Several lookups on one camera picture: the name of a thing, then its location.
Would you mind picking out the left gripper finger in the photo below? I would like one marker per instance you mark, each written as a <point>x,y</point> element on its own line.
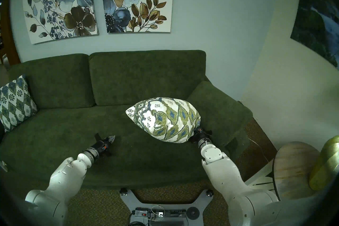
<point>110,138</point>
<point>111,141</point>

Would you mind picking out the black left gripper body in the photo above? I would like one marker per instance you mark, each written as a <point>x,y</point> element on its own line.
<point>102,147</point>

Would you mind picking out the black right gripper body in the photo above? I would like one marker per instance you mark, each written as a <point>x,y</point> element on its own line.
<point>201,136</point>

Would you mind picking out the green white patterned cushion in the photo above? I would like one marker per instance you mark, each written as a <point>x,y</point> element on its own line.
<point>16,103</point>
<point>166,119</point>

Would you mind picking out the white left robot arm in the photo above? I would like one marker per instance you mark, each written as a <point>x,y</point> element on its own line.
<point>66,175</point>

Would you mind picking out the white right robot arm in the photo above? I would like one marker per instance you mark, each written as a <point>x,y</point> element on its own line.
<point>225,172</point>

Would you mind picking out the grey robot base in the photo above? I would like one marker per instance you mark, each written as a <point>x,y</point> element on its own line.
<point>132,199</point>

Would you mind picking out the dark green fabric sofa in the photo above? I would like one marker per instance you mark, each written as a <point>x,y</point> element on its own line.
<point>66,122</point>

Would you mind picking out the white slatted wooden chair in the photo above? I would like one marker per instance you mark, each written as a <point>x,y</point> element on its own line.
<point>261,180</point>

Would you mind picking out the black round disc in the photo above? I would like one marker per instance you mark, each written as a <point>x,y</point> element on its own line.
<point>192,213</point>

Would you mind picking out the black power strip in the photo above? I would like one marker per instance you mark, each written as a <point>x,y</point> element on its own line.
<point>172,212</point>

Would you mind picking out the round wooden side table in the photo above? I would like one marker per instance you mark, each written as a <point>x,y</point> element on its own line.
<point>294,172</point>

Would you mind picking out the small white plastic box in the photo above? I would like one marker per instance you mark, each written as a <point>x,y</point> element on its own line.
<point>3,166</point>

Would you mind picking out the gold ceramic vase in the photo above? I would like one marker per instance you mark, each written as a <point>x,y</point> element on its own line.
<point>327,167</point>

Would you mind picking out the floral canvas with dark flower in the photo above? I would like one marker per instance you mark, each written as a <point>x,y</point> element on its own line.
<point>63,3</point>

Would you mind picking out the waterfall landscape poster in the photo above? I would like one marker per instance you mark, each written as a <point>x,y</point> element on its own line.
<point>317,21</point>

